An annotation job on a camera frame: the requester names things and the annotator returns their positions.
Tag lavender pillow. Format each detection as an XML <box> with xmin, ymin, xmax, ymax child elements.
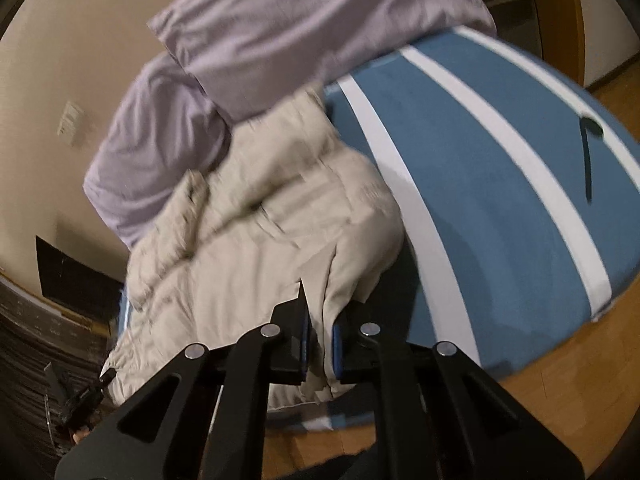
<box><xmin>147</xmin><ymin>0</ymin><xmax>498</xmax><ymax>123</ymax></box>
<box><xmin>82</xmin><ymin>52</ymin><xmax>233</xmax><ymax>251</ymax></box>

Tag blue white striped blanket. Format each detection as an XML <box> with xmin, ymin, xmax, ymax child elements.
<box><xmin>265</xmin><ymin>25</ymin><xmax>633</xmax><ymax>433</ymax></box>

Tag beige puffer jacket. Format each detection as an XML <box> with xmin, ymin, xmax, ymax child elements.
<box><xmin>102</xmin><ymin>87</ymin><xmax>406</xmax><ymax>413</ymax></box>

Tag lavender pillow on top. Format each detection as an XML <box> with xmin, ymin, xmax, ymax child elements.
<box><xmin>147</xmin><ymin>0</ymin><xmax>498</xmax><ymax>123</ymax></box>

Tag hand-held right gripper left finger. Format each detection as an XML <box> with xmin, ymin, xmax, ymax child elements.
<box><xmin>54</xmin><ymin>280</ymin><xmax>313</xmax><ymax>480</ymax></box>

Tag beige wall switch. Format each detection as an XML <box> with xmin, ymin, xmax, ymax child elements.
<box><xmin>56</xmin><ymin>101</ymin><xmax>87</xmax><ymax>139</ymax></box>

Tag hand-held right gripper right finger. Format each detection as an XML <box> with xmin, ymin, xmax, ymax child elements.
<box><xmin>332</xmin><ymin>310</ymin><xmax>586</xmax><ymax>480</ymax></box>

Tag wooden door frame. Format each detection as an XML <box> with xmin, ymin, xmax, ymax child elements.
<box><xmin>525</xmin><ymin>0</ymin><xmax>587</xmax><ymax>88</ymax></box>

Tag black flat board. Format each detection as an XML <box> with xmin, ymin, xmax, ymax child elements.
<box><xmin>35</xmin><ymin>235</ymin><xmax>126</xmax><ymax>326</ymax></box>

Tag dark patterned cabinet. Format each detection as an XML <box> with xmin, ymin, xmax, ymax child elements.
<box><xmin>0</xmin><ymin>272</ymin><xmax>118</xmax><ymax>461</ymax></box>

